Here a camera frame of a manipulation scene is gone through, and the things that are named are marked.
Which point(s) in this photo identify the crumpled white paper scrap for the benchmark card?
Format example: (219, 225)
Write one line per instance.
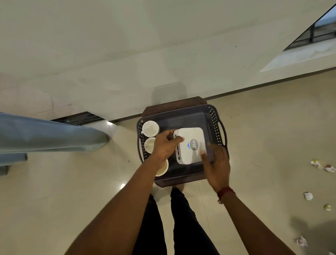
(301, 241)
(330, 168)
(308, 196)

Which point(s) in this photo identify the dark brown stool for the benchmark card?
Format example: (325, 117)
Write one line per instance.
(173, 105)

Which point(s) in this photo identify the person's left forearm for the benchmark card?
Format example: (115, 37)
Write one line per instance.
(118, 210)

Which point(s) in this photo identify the person's dark trousers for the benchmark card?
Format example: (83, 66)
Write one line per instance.
(183, 226)

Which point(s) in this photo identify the person's right hand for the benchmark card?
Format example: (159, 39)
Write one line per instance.
(219, 170)

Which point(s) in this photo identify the dark grey perforated tray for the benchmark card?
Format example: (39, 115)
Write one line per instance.
(191, 118)

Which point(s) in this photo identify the red wrist thread band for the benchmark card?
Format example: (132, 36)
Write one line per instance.
(225, 192)

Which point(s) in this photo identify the person's right forearm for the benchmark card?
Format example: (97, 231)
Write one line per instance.
(252, 228)

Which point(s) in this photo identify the small white cup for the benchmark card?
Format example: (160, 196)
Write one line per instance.
(150, 128)
(149, 145)

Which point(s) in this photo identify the white square router box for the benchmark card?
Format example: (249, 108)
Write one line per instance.
(193, 155)

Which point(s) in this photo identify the person's right foot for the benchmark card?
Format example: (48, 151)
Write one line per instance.
(179, 187)

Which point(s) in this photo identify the red floral white mug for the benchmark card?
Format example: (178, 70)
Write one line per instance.
(162, 169)

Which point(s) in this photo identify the small round green scrap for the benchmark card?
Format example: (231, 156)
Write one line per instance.
(327, 207)

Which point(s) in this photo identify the person's left hand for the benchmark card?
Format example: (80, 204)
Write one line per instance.
(165, 147)

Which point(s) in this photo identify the crumpled white green wrapper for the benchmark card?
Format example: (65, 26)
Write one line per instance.
(316, 164)

